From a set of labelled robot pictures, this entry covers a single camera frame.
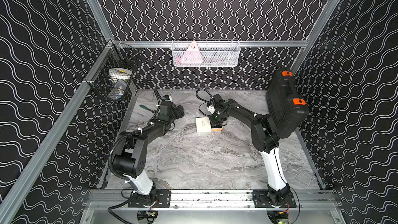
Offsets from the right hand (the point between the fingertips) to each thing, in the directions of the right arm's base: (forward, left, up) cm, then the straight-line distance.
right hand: (213, 122), depth 101 cm
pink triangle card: (+24, +13, +35) cm, 44 cm away
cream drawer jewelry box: (-3, +7, +2) cm, 7 cm away
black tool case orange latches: (-7, -37, +21) cm, 43 cm away
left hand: (+3, +22, +12) cm, 25 cm away
